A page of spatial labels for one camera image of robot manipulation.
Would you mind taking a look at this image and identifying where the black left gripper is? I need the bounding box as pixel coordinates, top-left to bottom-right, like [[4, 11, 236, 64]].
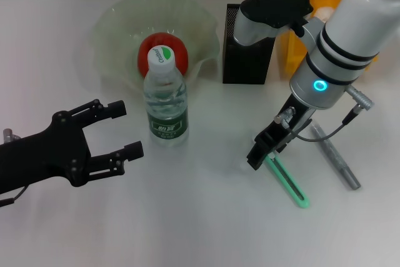
[[0, 99, 145, 196]]

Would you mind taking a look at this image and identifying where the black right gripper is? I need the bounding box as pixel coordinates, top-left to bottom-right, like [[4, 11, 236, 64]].
[[246, 93, 315, 171]]

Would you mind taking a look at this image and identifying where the green utility knife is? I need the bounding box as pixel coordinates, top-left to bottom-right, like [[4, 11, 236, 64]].
[[264, 153, 311, 210]]

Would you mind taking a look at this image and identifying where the clear water bottle green label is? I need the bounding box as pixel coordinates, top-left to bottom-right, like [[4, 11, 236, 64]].
[[142, 44, 191, 148]]

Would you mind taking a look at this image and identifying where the red-orange fruit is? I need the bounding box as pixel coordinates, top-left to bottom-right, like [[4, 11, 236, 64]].
[[137, 31, 190, 79]]

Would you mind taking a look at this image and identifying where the white paper ball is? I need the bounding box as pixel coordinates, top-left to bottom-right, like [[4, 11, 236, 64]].
[[313, 6, 338, 26]]

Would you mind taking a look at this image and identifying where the silver pen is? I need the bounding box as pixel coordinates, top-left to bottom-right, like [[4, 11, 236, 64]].
[[310, 124, 363, 191]]

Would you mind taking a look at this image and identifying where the black mesh pen holder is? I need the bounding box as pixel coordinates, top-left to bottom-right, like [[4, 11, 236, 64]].
[[222, 3, 276, 85]]

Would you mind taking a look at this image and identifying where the green wavy glass fruit bowl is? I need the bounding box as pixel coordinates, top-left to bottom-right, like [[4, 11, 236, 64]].
[[89, 0, 219, 93]]

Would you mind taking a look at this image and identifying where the yellow plastic bin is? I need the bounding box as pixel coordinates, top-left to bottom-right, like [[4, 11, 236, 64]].
[[276, 0, 378, 73]]

